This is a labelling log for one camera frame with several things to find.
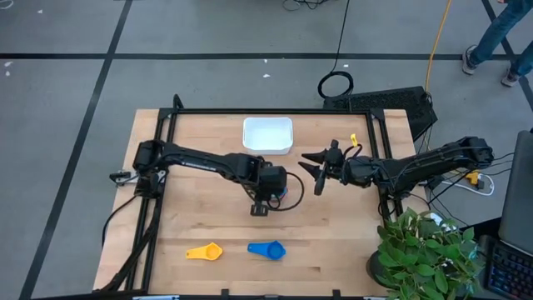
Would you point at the person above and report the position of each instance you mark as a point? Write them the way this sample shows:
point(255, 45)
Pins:
point(495, 33)

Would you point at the white power adapter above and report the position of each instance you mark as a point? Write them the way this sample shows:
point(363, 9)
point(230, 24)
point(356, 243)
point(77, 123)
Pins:
point(437, 218)

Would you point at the black plant pot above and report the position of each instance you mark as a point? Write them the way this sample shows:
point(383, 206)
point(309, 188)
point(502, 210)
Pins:
point(372, 268)

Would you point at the cyan measuring cup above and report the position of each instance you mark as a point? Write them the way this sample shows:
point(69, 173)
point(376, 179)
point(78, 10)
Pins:
point(283, 196)

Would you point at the black backlit keyboard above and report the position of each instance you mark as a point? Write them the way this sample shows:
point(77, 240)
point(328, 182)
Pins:
point(510, 273)

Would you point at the black aluminium table frame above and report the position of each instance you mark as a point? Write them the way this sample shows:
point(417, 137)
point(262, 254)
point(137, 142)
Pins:
point(270, 111)

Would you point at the blue measuring cup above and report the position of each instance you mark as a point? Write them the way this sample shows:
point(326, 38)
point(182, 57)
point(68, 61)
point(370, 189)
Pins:
point(275, 251)

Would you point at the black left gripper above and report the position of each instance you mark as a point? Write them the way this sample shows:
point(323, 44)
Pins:
point(272, 181)

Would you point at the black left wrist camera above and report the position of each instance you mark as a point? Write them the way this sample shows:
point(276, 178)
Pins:
point(259, 209)

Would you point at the yellow measuring cup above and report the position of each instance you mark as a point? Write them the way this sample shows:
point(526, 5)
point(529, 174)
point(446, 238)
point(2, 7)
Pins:
point(212, 251)

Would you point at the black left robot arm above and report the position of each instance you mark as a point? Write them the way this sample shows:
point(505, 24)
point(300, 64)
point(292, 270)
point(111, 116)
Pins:
point(200, 160)

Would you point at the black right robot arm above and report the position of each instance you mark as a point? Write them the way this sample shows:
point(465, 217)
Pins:
point(416, 164)

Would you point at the white plastic basket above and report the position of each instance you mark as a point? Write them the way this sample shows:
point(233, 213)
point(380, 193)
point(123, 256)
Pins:
point(267, 135)

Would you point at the yellow power plug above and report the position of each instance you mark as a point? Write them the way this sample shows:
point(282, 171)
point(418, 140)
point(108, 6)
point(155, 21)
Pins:
point(473, 177)

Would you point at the green leafy plant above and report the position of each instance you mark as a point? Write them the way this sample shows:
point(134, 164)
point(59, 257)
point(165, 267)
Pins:
point(420, 254)

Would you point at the silver arm base bracket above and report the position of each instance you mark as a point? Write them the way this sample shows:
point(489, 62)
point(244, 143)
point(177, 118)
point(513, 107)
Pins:
point(125, 180)

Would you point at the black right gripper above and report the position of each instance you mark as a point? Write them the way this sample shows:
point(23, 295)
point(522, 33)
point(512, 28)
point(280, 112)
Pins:
point(335, 164)

